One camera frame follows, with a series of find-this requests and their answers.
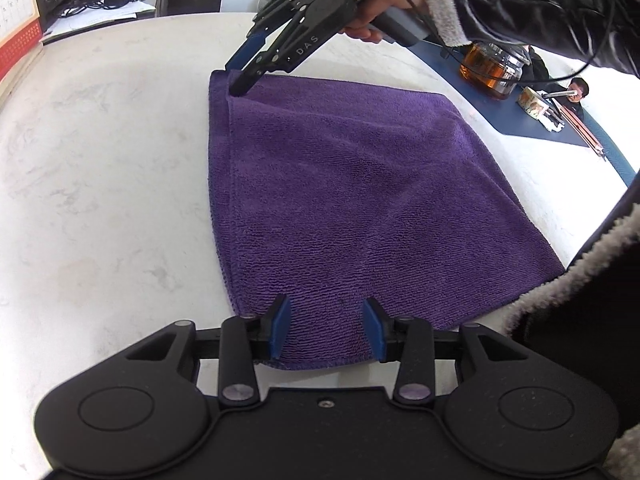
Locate glass teapot with amber tea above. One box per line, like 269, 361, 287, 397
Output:
459, 40, 531, 102

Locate red desk calendar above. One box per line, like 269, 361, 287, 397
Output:
0, 0, 42, 86

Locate purple towel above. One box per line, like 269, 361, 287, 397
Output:
207, 69, 568, 371

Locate patterned teacup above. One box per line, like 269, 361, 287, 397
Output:
517, 86, 549, 120

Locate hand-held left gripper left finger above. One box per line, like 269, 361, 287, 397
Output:
125, 294, 292, 407

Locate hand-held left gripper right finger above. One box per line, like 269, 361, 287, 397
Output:
362, 297, 528, 407

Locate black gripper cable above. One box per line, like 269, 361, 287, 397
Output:
380, 0, 623, 82

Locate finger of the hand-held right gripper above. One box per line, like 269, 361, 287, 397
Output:
225, 0, 316, 72
229, 0, 351, 97

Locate blue table mat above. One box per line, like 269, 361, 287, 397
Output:
402, 37, 631, 186

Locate person's right forearm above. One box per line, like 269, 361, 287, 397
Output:
417, 0, 640, 78

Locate person's left forearm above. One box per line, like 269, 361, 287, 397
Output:
502, 170, 640, 480

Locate white papers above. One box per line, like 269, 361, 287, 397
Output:
41, 0, 158, 45

